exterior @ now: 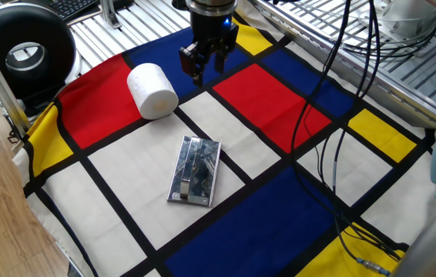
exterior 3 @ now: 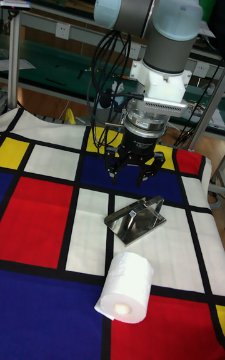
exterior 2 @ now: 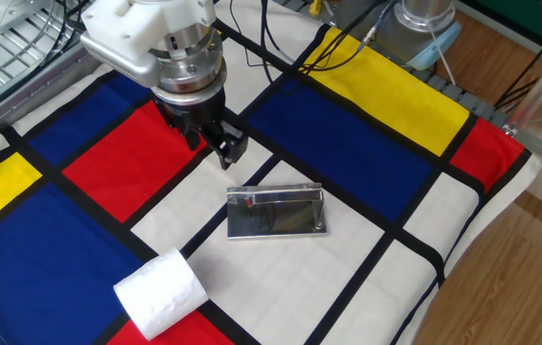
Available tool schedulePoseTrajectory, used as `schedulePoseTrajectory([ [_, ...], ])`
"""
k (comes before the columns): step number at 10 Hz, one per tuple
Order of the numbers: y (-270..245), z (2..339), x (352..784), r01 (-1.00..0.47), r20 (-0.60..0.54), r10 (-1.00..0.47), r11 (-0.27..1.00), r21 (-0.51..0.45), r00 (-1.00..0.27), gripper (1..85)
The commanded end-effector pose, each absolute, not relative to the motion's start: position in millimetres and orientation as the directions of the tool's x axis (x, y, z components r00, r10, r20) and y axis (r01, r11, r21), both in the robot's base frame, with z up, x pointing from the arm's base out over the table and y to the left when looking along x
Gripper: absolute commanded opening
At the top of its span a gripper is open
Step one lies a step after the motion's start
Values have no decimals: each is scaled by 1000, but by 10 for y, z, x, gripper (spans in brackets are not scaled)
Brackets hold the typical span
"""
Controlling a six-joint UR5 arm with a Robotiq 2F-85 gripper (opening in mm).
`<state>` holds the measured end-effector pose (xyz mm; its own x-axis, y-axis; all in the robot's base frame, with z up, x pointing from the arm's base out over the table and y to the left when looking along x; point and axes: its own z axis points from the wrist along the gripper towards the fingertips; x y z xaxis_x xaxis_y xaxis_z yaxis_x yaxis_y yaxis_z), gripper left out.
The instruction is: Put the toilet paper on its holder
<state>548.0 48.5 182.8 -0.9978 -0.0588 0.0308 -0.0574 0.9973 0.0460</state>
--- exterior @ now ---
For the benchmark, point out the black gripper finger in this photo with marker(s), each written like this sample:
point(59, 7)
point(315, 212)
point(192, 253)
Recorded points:
point(191, 59)
point(221, 61)

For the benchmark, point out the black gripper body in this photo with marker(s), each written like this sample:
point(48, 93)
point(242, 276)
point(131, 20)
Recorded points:
point(210, 31)

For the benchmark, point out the white toilet paper roll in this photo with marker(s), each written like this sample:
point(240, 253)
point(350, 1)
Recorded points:
point(150, 88)

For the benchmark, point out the small aluminium upright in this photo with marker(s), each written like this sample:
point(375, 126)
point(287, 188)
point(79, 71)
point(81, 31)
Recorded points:
point(109, 13)

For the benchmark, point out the colour block grid tablecloth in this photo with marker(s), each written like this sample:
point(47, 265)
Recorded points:
point(133, 173)

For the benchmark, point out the black computer keyboard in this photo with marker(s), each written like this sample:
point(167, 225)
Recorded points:
point(71, 7)

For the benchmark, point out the aluminium table edge rail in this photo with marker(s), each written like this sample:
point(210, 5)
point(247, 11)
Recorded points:
point(356, 73)

